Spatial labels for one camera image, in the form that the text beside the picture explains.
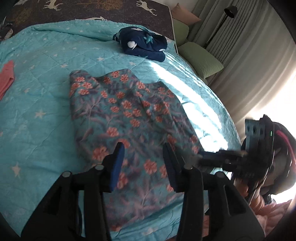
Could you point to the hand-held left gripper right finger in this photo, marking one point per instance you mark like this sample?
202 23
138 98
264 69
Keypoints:
172 169

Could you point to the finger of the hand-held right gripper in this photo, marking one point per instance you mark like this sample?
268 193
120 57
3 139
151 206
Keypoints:
222 158

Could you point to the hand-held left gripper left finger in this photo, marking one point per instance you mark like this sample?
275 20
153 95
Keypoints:
116 166

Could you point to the floral print garment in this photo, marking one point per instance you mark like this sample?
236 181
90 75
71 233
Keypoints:
129 111

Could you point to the person's right hand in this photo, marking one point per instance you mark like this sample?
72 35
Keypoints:
256 201

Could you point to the person's pink fleece clothing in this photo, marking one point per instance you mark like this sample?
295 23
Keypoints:
275 215

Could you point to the grey curtain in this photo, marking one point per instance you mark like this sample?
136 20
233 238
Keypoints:
254 58

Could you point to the large green pillow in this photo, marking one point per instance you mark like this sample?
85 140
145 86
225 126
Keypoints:
201 59

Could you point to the turquoise star quilt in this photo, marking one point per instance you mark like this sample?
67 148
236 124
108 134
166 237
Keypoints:
41 81

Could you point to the navy fleece garment with stars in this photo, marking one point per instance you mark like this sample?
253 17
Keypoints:
138 46

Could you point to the small green pillow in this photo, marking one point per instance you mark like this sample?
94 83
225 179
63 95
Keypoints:
180 32

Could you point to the black floor lamp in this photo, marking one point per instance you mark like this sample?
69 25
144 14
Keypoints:
231 11

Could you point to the pink garment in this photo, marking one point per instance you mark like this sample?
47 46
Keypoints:
6 76

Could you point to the pink pillow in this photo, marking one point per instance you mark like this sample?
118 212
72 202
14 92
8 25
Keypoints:
183 15

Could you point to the dark deer print blanket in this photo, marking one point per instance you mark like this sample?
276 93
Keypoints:
92 11

